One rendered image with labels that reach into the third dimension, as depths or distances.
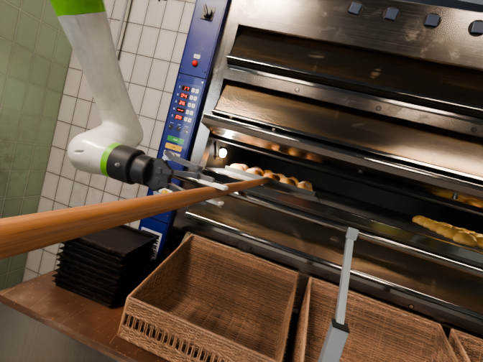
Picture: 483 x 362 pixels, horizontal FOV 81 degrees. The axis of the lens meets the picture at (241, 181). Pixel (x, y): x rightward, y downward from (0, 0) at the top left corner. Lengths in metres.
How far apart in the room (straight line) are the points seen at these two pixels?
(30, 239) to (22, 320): 1.10
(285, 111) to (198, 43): 0.54
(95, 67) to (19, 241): 0.63
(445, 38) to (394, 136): 0.43
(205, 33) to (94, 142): 0.91
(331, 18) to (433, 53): 0.45
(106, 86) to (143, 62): 0.83
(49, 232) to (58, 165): 1.64
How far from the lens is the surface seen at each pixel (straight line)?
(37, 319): 1.30
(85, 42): 0.83
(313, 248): 1.36
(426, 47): 1.50
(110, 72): 0.85
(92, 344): 1.18
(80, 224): 0.31
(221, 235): 1.43
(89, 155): 0.79
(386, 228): 1.39
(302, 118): 1.35
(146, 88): 1.62
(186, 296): 1.45
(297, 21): 1.50
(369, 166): 1.20
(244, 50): 1.47
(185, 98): 1.47
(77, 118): 1.84
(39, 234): 0.28
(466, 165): 1.46
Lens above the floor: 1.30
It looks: 5 degrees down
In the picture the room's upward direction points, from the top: 16 degrees clockwise
